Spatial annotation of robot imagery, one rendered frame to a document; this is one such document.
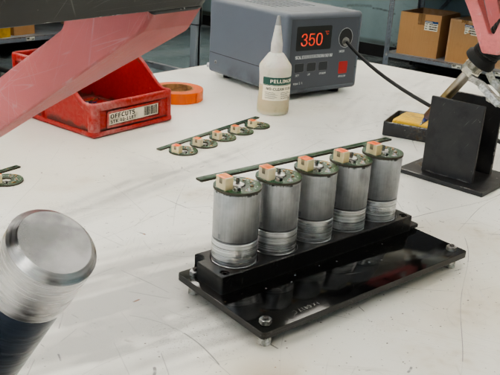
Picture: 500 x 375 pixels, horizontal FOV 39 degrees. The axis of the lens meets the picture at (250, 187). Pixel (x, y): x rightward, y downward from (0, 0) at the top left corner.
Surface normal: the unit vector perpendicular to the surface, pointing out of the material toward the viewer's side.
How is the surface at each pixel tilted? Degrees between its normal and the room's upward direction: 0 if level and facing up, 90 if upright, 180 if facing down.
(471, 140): 90
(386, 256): 0
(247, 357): 0
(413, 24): 92
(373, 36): 90
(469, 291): 0
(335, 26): 90
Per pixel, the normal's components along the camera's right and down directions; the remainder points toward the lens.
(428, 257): 0.05, -0.93
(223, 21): -0.80, 0.18
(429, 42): -0.61, 0.24
